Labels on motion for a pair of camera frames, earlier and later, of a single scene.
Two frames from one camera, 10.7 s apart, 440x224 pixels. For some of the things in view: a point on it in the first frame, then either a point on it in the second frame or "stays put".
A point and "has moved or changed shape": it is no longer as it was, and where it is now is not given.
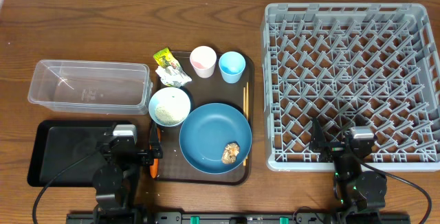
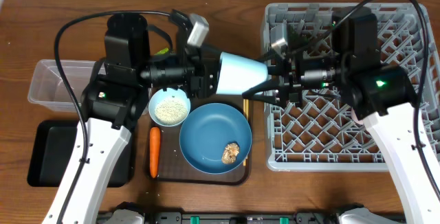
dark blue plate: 206,131 stays put
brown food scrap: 230,152 stays put
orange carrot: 154,167 stays put
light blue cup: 232,64 has moved or changed shape
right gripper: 318,143 → 291,82
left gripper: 157,146 → 203,82
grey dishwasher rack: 350,64 stays put
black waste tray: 58,143 stays put
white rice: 169,114 stays put
